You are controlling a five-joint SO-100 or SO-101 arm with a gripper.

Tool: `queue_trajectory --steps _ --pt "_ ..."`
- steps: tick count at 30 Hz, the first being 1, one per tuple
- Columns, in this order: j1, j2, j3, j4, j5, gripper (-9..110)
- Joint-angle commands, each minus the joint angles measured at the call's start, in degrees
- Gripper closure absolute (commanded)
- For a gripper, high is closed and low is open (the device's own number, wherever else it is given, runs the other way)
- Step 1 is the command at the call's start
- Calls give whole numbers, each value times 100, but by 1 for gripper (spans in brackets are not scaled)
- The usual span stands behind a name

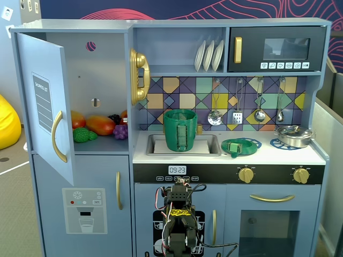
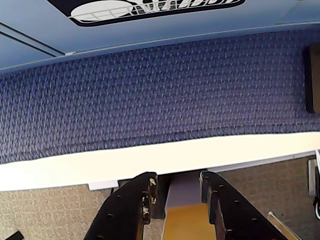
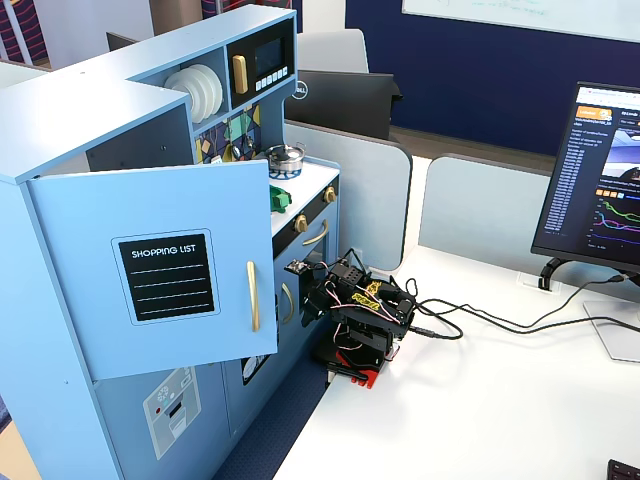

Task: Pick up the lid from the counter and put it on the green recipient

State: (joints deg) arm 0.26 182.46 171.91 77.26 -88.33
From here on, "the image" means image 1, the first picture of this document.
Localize purple toy grapes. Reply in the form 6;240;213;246
113;124;129;140

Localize green toy vegetable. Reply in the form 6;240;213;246
72;127;99;143

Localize red orange toy mango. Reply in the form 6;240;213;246
85;115;116;136

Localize yellow beanbag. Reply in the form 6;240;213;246
0;94;22;150

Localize black toy microwave door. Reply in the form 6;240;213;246
227;26;327;72

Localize black camera cable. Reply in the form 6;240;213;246
187;183;240;257

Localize green plastic lid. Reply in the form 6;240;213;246
221;138;257;158

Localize metal ladle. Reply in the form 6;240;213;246
253;77;266;123

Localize green plastic container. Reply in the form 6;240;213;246
163;109;198;152

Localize digital clock display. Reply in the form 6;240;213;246
168;165;187;175

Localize metal serving spoon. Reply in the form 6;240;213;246
275;77;286;123

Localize metal skimmer spoon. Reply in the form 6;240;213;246
207;78;223;126

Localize metal slotted spatula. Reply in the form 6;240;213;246
232;78;244;125

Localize white toy plate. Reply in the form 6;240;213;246
211;39;225;72
203;40;215;72
194;40;206;72

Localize gold stove knob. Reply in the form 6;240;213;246
238;167;255;184
293;168;309;185

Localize grey toy sink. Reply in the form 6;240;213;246
146;133;222;157

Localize blue toy play kitchen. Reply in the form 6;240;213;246
10;18;332;257

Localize red yellow toy peach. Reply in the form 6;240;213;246
71;110;87;130

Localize steel pot with lid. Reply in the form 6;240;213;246
273;125;316;148

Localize blue shopping list fridge door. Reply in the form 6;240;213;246
15;32;75;187

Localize gold toy telephone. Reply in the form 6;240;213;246
129;47;151;105

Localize blue burner ring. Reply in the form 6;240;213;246
269;138;295;150
241;137;262;150

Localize grey desk divider panel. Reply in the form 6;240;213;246
313;96;343;257

